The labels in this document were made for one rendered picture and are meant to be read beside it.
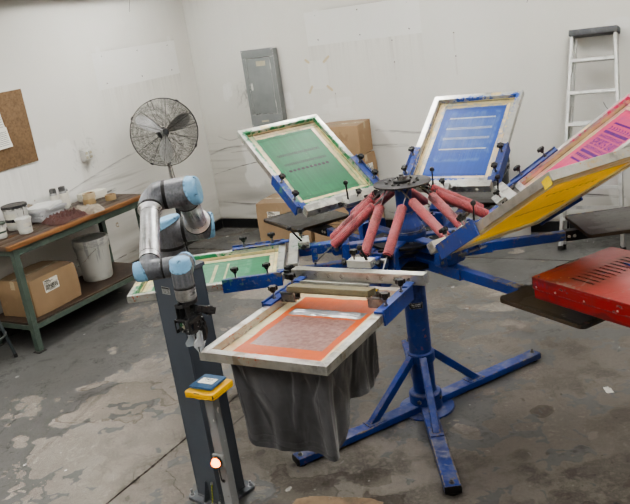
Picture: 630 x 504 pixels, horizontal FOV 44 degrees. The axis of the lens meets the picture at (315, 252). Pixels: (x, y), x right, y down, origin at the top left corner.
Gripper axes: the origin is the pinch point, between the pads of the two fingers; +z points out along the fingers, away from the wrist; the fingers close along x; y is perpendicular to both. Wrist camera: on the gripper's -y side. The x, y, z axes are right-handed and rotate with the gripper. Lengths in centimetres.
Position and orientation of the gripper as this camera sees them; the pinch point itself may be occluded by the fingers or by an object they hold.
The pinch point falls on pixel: (200, 348)
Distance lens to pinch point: 291.2
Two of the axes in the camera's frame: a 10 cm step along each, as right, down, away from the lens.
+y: -4.9, 3.2, -8.1
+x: 8.6, 0.3, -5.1
